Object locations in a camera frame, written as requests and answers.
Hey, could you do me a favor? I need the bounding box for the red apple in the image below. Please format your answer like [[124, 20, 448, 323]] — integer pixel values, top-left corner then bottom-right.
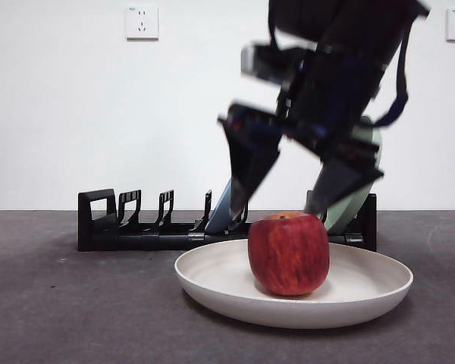
[[247, 211, 331, 297]]

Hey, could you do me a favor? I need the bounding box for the cream pale yellow plate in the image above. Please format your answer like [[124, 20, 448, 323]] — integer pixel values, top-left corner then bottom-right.
[[174, 238, 414, 330]]

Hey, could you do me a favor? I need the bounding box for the green plate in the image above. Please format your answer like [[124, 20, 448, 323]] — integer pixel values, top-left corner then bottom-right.
[[323, 115, 383, 234]]

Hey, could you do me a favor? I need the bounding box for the blue plate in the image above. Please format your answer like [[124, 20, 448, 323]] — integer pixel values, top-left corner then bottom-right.
[[205, 176, 249, 234]]

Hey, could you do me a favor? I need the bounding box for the black plate rack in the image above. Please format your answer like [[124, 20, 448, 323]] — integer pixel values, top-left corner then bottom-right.
[[77, 188, 377, 252]]

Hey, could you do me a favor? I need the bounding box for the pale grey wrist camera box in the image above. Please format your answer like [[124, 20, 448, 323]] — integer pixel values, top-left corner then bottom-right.
[[240, 42, 319, 83]]

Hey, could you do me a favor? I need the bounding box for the black braided cable sleeve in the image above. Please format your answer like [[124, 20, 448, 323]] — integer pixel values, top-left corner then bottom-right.
[[374, 11, 410, 128]]

